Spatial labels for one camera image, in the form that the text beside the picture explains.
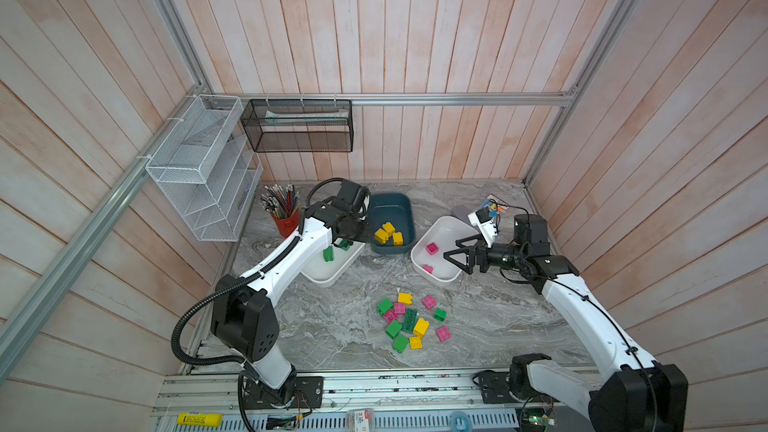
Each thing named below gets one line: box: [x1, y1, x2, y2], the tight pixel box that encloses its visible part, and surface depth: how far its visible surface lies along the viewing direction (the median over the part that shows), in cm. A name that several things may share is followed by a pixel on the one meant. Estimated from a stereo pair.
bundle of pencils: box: [259, 184, 300, 219], surface depth 100 cm
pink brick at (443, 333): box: [436, 326, 451, 342], surface depth 83 cm
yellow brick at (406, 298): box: [397, 292, 413, 305], surface depth 90 cm
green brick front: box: [392, 335, 409, 354], surface depth 83 cm
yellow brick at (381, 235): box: [374, 228, 389, 244], surface depth 103 cm
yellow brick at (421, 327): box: [414, 318, 430, 337], surface depth 83 cm
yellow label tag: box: [177, 412, 223, 427], surface depth 70 cm
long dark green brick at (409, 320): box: [401, 308, 418, 334], surface depth 85 cm
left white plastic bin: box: [300, 242, 366, 288], surface depth 95 cm
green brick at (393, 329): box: [385, 320, 403, 339], surface depth 84 cm
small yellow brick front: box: [409, 336, 423, 350], surface depth 83 cm
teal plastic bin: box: [370, 193, 416, 254], surface depth 108 cm
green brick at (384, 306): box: [376, 298, 393, 316], surface depth 87 cm
